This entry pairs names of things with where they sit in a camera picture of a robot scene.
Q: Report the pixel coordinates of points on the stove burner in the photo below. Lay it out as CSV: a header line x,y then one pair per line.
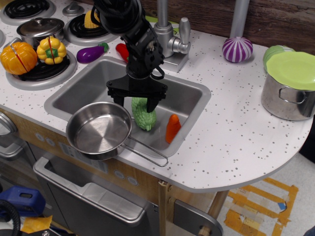
x,y
20,11
43,76
79,31

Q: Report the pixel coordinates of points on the blue device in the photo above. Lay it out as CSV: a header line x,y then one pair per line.
x,y
28,202

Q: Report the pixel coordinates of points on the light green plate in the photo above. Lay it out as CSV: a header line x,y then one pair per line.
x,y
293,69

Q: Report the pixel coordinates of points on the small lidded steel pot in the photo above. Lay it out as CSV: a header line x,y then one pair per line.
x,y
33,31

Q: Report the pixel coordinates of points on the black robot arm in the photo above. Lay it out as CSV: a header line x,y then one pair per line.
x,y
126,18

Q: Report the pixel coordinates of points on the orange toy carrot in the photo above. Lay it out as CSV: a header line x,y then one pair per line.
x,y
172,128

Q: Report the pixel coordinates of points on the silver stove knob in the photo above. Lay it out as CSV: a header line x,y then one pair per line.
x,y
73,9

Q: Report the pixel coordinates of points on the silver toy faucet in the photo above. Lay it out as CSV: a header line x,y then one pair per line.
x,y
175,48

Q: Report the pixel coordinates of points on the large steel pot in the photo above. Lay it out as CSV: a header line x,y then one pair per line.
x,y
287,103

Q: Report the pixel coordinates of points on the purple toy eggplant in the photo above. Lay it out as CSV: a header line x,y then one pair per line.
x,y
90,54

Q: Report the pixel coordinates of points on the yellow toy corn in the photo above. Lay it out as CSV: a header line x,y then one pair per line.
x,y
91,20

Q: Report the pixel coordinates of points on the front left stove burner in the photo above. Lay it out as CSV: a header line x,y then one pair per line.
x,y
43,76

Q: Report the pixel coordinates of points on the red toy pepper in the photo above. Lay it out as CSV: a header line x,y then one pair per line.
x,y
121,49

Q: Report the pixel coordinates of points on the green toy squash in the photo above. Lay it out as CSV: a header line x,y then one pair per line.
x,y
144,120

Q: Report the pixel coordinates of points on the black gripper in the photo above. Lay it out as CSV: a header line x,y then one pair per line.
x,y
148,88

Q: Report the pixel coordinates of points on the back left stove burner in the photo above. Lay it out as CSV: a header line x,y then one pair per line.
x,y
20,11

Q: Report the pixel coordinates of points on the steel frying pan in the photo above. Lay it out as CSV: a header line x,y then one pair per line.
x,y
102,130

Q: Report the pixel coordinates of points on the back right stove burner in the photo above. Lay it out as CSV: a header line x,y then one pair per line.
x,y
79,31

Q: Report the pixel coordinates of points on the orange toy pumpkin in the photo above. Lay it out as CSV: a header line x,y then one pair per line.
x,y
18,58

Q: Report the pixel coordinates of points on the purple striped toy onion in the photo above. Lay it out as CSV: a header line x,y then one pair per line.
x,y
237,49

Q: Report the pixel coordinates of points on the yellow toy bell pepper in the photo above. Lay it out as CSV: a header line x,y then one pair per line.
x,y
51,51

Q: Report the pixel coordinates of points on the grey oven door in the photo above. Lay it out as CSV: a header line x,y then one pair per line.
x,y
92,206

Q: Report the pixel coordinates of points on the grey vertical post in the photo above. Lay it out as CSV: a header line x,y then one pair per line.
x,y
239,18

